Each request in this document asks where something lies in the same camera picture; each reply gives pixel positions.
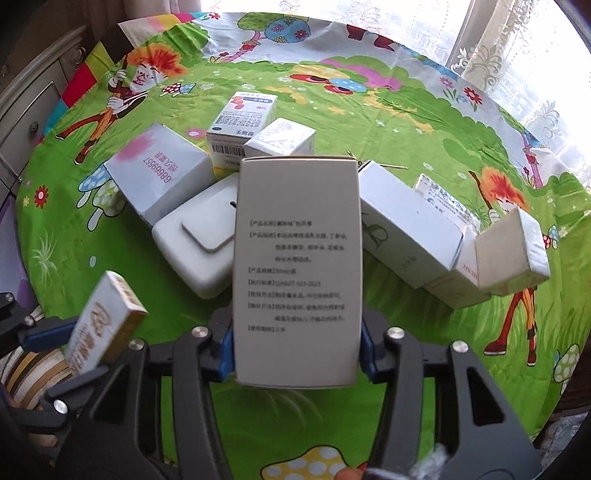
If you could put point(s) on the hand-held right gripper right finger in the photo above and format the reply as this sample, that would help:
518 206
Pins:
367 355

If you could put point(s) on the large white box pink print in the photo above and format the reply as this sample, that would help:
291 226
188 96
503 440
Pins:
157 170

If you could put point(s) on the small plain white box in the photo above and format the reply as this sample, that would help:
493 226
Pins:
281 138

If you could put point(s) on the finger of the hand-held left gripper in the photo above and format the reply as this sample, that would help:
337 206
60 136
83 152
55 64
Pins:
44 334
69 399

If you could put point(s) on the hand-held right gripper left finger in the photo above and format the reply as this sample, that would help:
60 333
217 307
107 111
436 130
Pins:
227 357

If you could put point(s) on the tall white box black text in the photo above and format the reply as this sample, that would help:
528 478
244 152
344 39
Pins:
295 258

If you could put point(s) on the grey wooden dresser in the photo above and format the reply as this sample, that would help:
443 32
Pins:
27 106

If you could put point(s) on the white box red print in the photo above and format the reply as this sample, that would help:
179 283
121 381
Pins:
461 281

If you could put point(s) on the white rounded plastic case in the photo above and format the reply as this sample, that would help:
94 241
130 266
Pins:
184 258

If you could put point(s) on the cartoon printed green bed sheet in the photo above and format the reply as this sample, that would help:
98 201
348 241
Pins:
323 83

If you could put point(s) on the white medicine box with barcode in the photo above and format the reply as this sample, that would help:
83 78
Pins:
240 120

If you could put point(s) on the striped cloth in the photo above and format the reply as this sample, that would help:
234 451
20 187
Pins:
32 374

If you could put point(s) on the small white and gold box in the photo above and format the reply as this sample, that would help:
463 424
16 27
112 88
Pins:
106 318

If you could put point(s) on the white box green print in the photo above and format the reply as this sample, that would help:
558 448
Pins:
406 221

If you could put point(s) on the cream box with open flap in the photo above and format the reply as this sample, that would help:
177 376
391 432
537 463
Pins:
503 249

